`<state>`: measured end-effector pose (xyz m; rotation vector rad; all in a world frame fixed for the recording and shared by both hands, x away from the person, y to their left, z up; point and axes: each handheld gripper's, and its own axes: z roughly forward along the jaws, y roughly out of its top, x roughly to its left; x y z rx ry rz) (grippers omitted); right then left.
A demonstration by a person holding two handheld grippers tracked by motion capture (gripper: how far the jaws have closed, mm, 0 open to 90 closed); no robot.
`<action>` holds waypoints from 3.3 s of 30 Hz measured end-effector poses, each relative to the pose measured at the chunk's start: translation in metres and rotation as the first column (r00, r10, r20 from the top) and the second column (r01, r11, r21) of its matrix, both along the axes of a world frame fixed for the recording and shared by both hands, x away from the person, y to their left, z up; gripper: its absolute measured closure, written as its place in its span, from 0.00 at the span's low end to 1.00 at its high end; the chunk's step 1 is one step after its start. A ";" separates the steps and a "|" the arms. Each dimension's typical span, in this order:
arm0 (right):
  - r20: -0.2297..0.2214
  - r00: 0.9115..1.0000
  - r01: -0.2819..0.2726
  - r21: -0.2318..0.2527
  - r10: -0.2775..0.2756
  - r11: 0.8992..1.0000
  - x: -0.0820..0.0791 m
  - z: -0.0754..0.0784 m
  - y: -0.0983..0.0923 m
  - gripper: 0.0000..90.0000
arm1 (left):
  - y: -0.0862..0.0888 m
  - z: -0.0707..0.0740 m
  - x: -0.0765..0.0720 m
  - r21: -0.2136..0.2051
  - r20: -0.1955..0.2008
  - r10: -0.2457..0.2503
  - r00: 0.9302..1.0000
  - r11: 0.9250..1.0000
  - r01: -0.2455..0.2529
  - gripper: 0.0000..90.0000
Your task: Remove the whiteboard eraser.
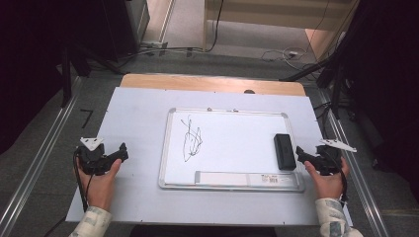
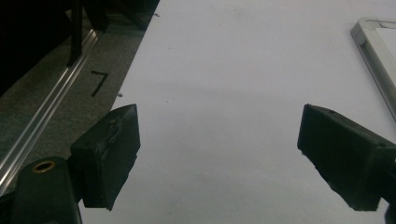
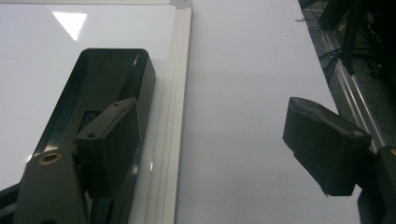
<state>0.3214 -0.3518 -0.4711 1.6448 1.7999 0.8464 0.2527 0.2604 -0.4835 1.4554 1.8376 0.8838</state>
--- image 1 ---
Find black hanging cable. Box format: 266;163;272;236
203;0;225;53

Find black metal stand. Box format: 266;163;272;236
59;43;126;109
279;31;361;120

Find white floor cables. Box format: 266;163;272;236
261;46;310;64

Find white labelled strip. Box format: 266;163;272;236
194;170;299;188

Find large white board sheet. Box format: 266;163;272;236
64;86;354;228

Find person's left hand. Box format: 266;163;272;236
76;158;124;212

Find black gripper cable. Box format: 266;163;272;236
42;148;95;237
330;151;350;206

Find silver framed whiteboard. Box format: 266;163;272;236
158;107;306;194

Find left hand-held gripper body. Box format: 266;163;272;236
75;136;116;176

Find grey floor cables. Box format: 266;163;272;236
117;44;206;63

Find person's right hand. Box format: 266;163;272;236
302;157;351;201

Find dark curtain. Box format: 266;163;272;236
340;0;419;200
0;0;141;156

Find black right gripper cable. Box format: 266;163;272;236
330;151;350;206

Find black whiteboard eraser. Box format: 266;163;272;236
273;132;297;172

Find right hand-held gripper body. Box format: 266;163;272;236
314;138;359;177

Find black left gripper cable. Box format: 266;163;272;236
42;148;95;237

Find wooden table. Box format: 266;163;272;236
120;72;307;98

